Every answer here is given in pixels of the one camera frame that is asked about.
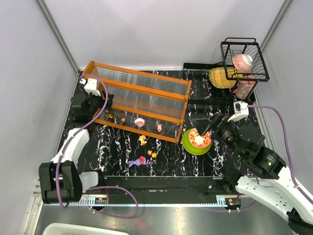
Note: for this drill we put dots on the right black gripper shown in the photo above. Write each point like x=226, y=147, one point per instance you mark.
x=217, y=123

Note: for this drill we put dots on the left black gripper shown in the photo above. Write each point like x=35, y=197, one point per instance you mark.
x=98, y=101

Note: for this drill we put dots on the pink hat girl toy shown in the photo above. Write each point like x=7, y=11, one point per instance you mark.
x=140, y=122

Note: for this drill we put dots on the yellow rabbit toy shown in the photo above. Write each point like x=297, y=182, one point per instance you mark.
x=142, y=140

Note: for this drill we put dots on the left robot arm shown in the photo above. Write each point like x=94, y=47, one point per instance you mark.
x=59, y=178

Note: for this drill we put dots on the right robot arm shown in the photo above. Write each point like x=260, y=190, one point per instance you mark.
x=247, y=143

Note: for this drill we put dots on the orange wooden glass shelf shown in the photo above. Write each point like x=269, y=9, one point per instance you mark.
x=155, y=98

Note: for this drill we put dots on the red patterned bowl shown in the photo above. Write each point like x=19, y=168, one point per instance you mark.
x=199, y=141

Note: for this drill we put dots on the brown dog toy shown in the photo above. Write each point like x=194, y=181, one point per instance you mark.
x=110, y=114

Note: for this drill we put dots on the green plastic plate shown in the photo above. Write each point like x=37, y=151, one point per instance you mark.
x=189, y=144

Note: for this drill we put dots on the brown hair boy toy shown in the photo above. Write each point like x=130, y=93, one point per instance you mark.
x=122, y=119

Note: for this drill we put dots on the pink piglet toy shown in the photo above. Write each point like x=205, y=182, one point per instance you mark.
x=159, y=127

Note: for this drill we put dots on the yellow woven plate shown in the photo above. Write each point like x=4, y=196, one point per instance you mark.
x=218, y=78

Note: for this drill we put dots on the pink patterned cup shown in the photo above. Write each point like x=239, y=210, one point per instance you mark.
x=244, y=87

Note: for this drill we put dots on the black hair princess toy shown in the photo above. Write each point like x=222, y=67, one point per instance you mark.
x=152, y=154

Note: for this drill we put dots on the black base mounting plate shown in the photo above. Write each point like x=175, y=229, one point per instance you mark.
x=206, y=185

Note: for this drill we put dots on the purple donkey toy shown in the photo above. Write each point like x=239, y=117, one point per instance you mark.
x=140, y=161

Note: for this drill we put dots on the pink patterned bowl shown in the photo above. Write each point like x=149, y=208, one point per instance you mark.
x=242, y=62

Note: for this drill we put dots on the white plastic bin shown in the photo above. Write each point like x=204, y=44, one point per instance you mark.
x=69, y=229

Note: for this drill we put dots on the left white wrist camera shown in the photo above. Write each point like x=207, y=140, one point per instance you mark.
x=90, y=86

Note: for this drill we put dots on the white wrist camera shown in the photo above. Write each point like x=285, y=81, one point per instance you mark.
x=90, y=86
x=240, y=111

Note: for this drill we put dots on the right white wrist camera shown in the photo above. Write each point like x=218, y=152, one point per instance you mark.
x=240, y=111

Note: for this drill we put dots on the black wire dish rack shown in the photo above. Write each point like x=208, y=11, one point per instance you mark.
x=230, y=47

